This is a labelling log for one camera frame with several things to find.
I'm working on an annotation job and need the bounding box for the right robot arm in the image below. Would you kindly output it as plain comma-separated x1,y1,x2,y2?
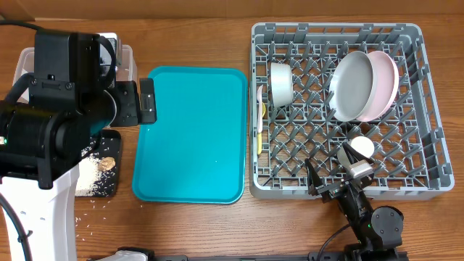
304,142,408,260

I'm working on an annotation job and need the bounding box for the grey dishwasher rack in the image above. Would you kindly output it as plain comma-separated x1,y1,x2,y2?
249,22,455,200

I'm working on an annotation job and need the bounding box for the grey round plate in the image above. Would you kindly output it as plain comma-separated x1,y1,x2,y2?
329,51,377,122

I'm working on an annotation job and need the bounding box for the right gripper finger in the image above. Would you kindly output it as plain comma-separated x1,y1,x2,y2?
304,158,323,196
342,142,372,165

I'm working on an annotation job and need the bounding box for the clear plastic bin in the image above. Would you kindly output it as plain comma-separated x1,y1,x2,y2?
12,45,138,84

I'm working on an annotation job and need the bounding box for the white rice pile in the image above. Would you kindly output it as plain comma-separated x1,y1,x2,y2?
75,154,116,197

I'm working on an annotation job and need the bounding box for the pink round plate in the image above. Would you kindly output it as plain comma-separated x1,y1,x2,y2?
357,51,399,122

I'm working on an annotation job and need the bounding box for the teal serving tray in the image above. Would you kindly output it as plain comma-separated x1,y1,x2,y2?
132,66,248,204

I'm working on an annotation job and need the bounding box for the yellow plastic spoon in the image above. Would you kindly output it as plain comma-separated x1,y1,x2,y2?
257,103,266,155

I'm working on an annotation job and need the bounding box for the black plastic tray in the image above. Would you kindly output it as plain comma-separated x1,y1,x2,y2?
82,129,123,197

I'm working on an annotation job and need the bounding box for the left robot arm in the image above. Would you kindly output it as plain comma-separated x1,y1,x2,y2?
1,27,157,260

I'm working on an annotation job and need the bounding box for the brown food scrap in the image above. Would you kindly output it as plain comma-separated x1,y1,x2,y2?
97,157,116,172

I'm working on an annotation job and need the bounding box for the grey bowl with rice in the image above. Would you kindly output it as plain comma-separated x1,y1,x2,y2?
270,63,294,107

